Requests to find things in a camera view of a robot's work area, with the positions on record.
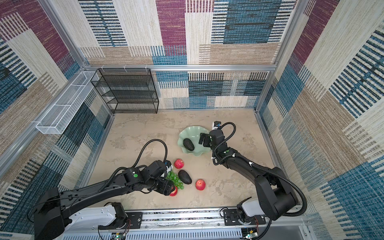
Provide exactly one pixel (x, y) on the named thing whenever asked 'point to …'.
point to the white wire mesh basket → (56, 119)
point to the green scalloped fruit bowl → (193, 133)
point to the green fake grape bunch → (174, 177)
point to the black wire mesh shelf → (128, 90)
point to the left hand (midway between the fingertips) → (170, 185)
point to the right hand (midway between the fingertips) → (207, 136)
